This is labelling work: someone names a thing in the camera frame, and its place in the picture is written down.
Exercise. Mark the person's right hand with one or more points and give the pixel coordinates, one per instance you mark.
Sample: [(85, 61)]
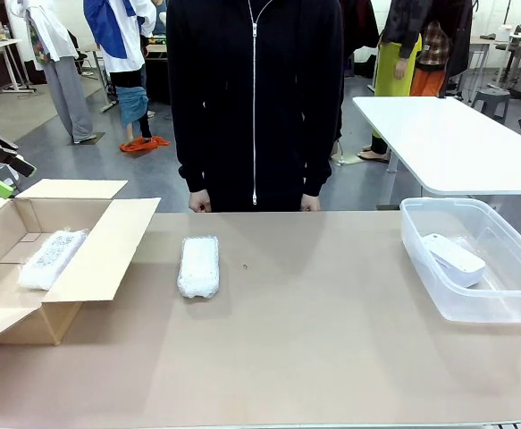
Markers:
[(199, 202)]

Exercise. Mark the unwrapped white clock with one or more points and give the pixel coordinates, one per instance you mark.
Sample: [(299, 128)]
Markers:
[(459, 263)]

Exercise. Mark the clear plastic bin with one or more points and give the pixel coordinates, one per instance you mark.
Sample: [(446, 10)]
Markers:
[(425, 277)]

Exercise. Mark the person's right forearm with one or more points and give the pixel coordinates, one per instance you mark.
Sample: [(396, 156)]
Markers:
[(190, 156)]

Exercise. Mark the white background table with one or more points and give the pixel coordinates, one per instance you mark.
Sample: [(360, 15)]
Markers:
[(447, 143)]

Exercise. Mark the orange cloth on floor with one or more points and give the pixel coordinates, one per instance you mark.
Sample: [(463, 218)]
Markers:
[(141, 144)]

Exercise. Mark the grey plastic stool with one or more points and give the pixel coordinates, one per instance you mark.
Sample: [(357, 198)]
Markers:
[(491, 100)]

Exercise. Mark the mannequin with blue white shirt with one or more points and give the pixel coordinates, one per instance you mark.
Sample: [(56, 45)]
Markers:
[(121, 40)]

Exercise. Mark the bubble-wrapped plain white clock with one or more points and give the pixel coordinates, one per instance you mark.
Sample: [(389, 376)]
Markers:
[(198, 268)]

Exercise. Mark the bubble-wrapped clock with grey display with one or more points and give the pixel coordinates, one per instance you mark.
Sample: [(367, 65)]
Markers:
[(50, 259)]

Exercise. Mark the sewing machine workstation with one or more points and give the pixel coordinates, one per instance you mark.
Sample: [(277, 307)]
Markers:
[(519, 49)]

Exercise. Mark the mannequin with orange skirt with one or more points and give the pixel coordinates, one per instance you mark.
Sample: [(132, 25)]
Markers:
[(430, 76)]

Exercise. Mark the person's left forearm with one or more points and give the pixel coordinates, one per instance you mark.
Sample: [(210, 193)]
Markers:
[(320, 156)]

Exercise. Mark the person's left hand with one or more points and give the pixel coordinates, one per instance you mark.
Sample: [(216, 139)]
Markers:
[(311, 203)]

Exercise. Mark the figure in yellow apron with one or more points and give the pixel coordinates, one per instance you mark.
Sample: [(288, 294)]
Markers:
[(392, 67)]

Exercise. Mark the brown cardboard box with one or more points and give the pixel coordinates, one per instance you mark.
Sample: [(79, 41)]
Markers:
[(94, 259)]

